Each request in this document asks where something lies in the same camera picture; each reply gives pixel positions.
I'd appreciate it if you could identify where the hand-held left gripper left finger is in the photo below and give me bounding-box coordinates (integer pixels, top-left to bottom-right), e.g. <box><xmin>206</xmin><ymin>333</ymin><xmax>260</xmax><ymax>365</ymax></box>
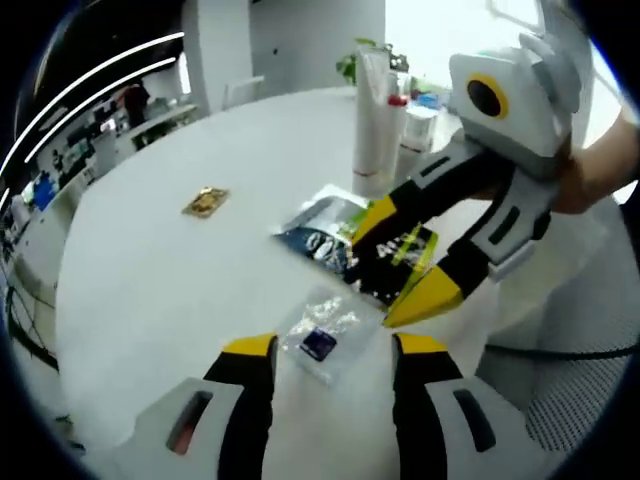
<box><xmin>132</xmin><ymin>332</ymin><xmax>279</xmax><ymax>480</ymax></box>

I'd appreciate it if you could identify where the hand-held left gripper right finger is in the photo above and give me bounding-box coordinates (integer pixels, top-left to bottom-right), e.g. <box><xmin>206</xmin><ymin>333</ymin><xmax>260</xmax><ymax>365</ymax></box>
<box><xmin>391</xmin><ymin>332</ymin><xmax>531</xmax><ymax>480</ymax></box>

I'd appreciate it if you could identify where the white red-collared skincare pump bottle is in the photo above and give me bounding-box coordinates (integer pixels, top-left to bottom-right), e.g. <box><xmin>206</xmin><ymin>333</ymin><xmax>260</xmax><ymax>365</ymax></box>
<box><xmin>387</xmin><ymin>93</ymin><xmax>409</xmax><ymax>186</ymax></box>

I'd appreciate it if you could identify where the white skincare tube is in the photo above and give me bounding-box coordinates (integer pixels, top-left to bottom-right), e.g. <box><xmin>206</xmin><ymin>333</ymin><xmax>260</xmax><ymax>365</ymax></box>
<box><xmin>351</xmin><ymin>47</ymin><xmax>397</xmax><ymax>196</ymax></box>

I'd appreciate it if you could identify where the small clear skincare sachet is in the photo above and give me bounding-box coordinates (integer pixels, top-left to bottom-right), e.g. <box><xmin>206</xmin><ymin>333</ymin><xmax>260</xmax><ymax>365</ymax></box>
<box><xmin>279</xmin><ymin>284</ymin><xmax>384</xmax><ymax>390</ymax></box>

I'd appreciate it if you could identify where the black green snack bag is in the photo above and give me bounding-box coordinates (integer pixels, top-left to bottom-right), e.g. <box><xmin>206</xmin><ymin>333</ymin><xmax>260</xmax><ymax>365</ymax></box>
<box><xmin>269</xmin><ymin>183</ymin><xmax>375</xmax><ymax>275</ymax></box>

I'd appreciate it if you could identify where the gold foil skincare sachet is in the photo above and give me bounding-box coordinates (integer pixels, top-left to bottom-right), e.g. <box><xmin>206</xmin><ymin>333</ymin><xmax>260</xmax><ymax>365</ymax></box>
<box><xmin>180</xmin><ymin>185</ymin><xmax>232</xmax><ymax>220</ymax></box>

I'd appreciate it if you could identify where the large window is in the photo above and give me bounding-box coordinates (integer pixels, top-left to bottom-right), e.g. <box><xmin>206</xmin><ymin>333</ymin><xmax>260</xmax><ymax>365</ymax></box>
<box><xmin>384</xmin><ymin>0</ymin><xmax>546</xmax><ymax>96</ymax></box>

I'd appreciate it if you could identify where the green potted plant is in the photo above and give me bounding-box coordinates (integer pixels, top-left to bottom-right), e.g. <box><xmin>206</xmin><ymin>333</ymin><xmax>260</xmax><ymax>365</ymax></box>
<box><xmin>335</xmin><ymin>38</ymin><xmax>410</xmax><ymax>87</ymax></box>

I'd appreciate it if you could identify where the white mesh chair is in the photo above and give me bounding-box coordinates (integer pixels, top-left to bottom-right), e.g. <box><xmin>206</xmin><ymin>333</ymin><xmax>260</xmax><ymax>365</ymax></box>
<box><xmin>479</xmin><ymin>279</ymin><xmax>640</xmax><ymax>451</ymax></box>

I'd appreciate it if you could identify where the blue plastic crate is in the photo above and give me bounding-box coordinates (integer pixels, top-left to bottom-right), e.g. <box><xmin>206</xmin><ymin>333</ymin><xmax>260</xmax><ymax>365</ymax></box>
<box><xmin>32</xmin><ymin>177</ymin><xmax>59</xmax><ymax>209</ymax></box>

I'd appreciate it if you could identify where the black cable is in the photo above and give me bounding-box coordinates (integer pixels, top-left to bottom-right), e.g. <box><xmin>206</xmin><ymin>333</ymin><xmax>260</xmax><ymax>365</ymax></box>
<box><xmin>487</xmin><ymin>341</ymin><xmax>640</xmax><ymax>360</ymax></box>

